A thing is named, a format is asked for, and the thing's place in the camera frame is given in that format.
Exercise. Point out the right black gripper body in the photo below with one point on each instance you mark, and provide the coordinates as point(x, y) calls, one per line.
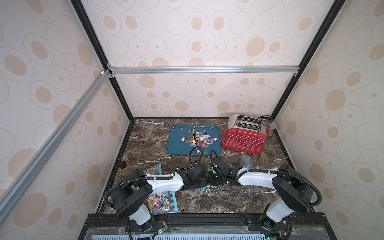
point(214, 180)

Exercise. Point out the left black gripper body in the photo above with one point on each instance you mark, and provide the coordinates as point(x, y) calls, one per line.
point(198, 183)

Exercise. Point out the teal plastic tray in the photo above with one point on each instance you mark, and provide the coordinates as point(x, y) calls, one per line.
point(184, 149)

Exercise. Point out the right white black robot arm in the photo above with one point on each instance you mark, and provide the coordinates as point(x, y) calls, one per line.
point(297, 194)

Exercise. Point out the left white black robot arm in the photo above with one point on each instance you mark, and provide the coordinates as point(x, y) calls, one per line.
point(128, 197)

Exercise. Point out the candy ziploc bag front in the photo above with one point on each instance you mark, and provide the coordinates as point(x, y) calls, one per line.
point(163, 203)

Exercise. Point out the poured candy pile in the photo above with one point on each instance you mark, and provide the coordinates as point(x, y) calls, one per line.
point(203, 136)

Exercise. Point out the red silver toaster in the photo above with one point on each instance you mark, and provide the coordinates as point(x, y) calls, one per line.
point(246, 134)

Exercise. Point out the brown spice jar black cap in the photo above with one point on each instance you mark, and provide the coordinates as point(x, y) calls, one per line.
point(125, 168)

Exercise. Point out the horizontal aluminium frame bar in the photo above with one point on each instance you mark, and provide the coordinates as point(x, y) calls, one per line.
point(205, 70)

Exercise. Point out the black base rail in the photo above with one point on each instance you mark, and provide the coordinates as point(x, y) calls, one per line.
point(308, 226)

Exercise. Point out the left slanted aluminium frame bar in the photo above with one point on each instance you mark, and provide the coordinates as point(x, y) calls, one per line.
point(21, 184)

